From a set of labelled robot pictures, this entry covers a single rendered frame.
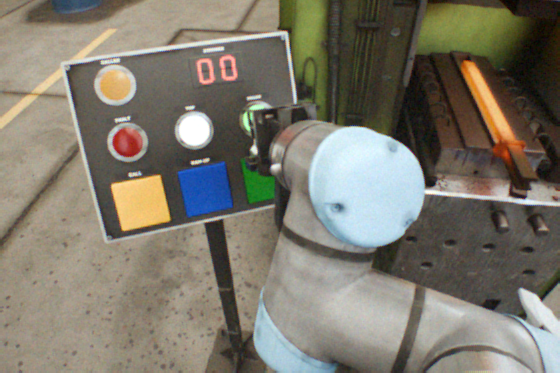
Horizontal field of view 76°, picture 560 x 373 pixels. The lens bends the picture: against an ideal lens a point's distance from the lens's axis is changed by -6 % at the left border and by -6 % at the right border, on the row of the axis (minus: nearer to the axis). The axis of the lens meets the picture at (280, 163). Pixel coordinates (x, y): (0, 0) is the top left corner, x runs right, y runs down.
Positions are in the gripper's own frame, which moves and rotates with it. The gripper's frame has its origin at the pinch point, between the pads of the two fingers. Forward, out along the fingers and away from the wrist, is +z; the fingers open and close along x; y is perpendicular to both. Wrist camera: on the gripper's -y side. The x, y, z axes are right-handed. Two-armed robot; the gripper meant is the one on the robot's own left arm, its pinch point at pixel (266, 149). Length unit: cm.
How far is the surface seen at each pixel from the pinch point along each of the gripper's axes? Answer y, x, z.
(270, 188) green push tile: -6.8, -0.2, 2.5
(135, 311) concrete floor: -71, 46, 90
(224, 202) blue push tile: -7.5, 7.5, 2.5
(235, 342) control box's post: -72, 10, 54
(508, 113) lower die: -4, -56, 9
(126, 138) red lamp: 5.2, 20.0, 2.8
